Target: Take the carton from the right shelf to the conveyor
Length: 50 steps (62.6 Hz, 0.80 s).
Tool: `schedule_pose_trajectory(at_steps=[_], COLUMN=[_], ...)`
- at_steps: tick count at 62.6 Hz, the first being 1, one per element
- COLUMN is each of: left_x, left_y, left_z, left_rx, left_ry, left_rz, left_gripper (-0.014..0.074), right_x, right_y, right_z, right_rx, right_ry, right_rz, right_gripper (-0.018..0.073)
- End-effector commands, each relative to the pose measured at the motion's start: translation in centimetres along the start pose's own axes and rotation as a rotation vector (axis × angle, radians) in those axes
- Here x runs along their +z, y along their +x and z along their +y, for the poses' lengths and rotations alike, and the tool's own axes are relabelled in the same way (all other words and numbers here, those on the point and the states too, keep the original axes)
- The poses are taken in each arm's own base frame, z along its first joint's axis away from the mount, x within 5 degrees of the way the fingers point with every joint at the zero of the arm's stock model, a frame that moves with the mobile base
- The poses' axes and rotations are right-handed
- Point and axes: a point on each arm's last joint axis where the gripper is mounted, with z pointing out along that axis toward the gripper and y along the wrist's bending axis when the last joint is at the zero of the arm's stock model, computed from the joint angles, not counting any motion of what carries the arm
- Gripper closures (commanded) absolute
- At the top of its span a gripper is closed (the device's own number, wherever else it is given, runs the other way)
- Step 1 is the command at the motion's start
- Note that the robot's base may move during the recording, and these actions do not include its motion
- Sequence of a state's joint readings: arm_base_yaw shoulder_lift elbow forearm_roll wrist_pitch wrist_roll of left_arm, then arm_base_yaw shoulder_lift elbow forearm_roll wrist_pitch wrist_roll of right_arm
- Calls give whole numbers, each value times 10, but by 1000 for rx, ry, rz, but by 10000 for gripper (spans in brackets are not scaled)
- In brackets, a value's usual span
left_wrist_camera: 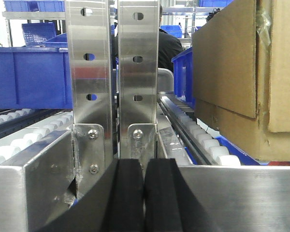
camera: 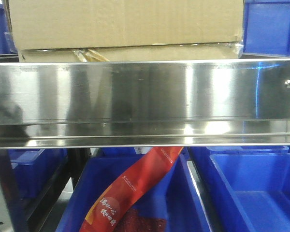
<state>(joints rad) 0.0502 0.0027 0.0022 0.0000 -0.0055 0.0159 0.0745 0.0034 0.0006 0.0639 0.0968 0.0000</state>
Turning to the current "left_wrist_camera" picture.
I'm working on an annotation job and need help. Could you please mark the white roller track left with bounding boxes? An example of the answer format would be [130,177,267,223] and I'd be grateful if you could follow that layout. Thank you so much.
[0,110,73,164]

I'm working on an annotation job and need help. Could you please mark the white roller track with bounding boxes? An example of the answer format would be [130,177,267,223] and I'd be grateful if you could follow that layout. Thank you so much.
[0,110,73,164]
[160,96,241,167]

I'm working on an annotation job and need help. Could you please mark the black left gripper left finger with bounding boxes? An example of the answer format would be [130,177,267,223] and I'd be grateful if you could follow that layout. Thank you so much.
[40,159,144,232]

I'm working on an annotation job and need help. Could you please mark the large blue bin left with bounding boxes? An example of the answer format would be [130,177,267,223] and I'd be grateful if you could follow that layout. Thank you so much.
[0,47,73,109]

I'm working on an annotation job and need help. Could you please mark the person in black shirt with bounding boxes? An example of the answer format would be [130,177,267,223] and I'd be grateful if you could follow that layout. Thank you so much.
[112,4,184,71]

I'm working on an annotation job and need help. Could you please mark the left perforated steel upright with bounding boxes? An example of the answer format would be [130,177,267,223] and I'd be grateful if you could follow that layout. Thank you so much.
[65,0,113,169]

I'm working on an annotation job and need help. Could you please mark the brown cardboard carton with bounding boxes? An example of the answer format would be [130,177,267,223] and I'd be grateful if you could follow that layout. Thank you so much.
[192,0,290,161]

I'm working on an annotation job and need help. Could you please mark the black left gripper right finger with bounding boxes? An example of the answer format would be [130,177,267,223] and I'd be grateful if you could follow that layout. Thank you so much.
[145,159,213,232]

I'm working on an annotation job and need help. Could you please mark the steel shelf front rail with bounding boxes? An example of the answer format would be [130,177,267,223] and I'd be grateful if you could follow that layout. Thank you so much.
[0,131,290,232]

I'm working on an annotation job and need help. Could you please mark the white roller track right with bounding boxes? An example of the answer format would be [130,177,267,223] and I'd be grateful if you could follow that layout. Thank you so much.
[160,96,241,167]

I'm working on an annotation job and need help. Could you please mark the perforated steel upright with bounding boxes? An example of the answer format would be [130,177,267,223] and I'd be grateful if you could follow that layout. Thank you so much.
[65,0,113,169]
[117,0,160,159]

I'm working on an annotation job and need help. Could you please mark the right perforated steel upright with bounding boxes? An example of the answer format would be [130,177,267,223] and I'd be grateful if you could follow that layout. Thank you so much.
[117,0,160,159]

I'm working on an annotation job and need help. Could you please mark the blue crate on upper shelf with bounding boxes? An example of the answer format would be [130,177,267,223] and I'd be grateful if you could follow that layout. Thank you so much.
[22,22,67,47]

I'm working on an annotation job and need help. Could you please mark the blue bin behind carton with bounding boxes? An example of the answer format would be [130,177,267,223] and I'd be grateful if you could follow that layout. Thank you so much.
[172,47,195,109]

